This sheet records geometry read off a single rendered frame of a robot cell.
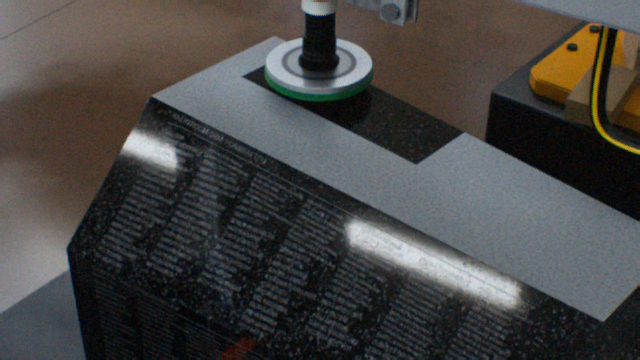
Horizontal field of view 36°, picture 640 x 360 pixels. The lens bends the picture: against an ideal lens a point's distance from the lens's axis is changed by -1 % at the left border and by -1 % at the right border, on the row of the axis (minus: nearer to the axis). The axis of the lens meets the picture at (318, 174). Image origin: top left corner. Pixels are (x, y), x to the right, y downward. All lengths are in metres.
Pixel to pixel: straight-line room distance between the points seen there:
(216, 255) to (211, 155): 0.20
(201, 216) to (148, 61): 2.11
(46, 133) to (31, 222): 0.50
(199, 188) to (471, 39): 2.39
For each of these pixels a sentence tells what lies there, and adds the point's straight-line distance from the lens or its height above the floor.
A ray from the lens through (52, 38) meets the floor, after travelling 4.21.
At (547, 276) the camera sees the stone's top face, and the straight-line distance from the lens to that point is 1.63.
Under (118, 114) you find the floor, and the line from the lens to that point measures 3.65.
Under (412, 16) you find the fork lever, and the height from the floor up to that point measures 1.11.
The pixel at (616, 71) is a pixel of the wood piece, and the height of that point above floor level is 0.83.
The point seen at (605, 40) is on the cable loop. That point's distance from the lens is 1.72.
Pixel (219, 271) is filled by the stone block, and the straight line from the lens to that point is 1.85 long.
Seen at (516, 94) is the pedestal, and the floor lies 0.74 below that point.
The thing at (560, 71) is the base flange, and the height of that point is 0.78.
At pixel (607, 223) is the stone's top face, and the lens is 1.77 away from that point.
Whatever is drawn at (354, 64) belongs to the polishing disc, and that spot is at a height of 0.92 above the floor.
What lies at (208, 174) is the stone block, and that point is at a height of 0.81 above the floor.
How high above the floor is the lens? 1.92
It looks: 36 degrees down
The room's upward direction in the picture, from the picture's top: 1 degrees clockwise
